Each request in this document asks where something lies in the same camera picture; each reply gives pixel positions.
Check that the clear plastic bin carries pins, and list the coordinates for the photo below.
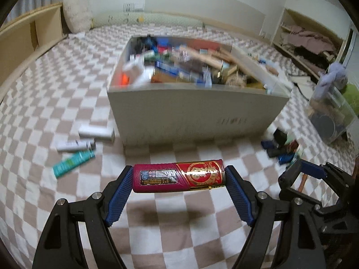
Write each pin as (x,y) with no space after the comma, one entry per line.
(333,112)

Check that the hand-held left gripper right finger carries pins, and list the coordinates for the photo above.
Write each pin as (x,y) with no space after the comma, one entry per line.
(239,196)

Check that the white bag with black trim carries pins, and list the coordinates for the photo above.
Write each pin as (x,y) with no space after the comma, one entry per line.
(304,85)

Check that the black cube box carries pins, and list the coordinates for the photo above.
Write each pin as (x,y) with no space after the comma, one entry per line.
(279,137)

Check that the purple plush toy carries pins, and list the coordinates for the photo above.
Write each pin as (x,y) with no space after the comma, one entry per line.
(332,78)

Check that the fluffy white pillow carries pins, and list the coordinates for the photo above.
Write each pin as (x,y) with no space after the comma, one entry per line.
(77,14)

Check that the cluster of assorted lighters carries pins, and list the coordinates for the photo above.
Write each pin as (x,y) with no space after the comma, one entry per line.
(280,152)

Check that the dark clothes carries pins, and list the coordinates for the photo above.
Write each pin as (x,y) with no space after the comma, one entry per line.
(308,58)

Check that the white lighter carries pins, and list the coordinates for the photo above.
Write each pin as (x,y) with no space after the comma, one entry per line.
(74,145)

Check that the maroon gold lighter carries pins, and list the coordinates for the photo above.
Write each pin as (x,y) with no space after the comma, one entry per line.
(179,176)

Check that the large white cardboard box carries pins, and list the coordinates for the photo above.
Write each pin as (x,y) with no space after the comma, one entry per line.
(196,115)

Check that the white wall socket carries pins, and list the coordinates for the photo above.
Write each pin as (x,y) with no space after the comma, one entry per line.
(133,7)

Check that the pink clothes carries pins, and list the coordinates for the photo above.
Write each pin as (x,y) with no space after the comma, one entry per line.
(311,40)

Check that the long pale green pillow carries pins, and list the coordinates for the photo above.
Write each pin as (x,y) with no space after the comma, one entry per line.
(157,19)

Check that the wooden bedside shelf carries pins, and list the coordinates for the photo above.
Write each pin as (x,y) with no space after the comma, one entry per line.
(22,33)

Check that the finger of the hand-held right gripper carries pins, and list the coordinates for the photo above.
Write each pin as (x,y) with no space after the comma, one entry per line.
(286,182)
(314,169)

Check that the shallow white cardboard tray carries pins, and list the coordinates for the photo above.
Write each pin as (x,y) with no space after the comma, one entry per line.
(252,64)

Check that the heap of mixed trinkets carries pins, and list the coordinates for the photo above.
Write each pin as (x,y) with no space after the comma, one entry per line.
(270,68)

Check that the white paper scrap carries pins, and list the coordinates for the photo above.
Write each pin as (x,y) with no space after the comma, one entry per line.
(77,35)

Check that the pile of assorted small goods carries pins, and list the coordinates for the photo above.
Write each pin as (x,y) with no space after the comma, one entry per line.
(174,61)

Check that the checkered bed sheet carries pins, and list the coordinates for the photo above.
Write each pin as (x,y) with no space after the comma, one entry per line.
(70,89)

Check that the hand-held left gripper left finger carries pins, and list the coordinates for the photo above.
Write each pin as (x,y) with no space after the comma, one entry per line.
(119,196)

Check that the small white carton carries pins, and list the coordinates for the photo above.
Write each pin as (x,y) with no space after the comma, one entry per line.
(95,133)

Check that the teal lighter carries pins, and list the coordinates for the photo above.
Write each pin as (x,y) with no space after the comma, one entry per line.
(73,162)

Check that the open wooden closet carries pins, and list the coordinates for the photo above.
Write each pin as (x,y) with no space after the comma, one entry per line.
(286,16)

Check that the white door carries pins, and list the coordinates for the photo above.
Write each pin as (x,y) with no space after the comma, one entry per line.
(352,47)

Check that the green plush toy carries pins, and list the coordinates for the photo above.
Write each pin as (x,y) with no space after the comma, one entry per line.
(352,95)

